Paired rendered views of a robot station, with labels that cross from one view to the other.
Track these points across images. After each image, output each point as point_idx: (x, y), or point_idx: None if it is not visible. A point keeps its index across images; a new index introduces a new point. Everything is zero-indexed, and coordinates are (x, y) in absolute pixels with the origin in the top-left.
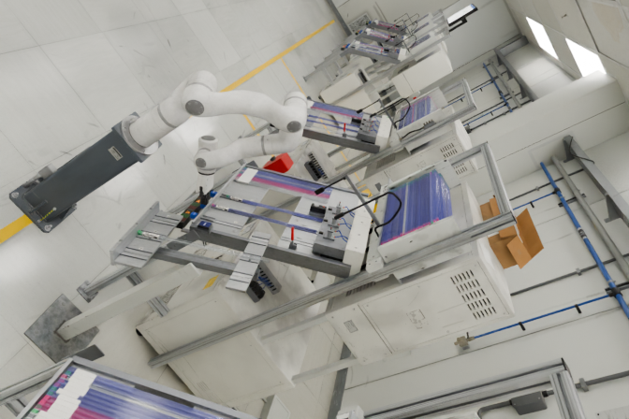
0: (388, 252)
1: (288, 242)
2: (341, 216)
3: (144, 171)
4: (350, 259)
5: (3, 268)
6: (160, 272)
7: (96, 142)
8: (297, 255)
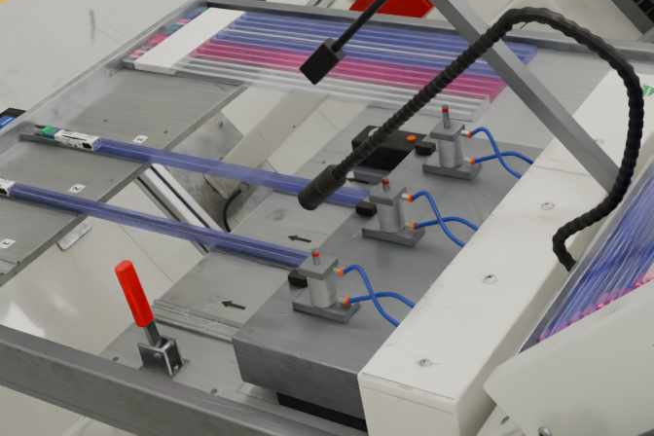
0: (550, 404)
1: (169, 332)
2: (323, 190)
3: (5, 72)
4: (399, 430)
5: None
6: (31, 411)
7: None
8: (163, 404)
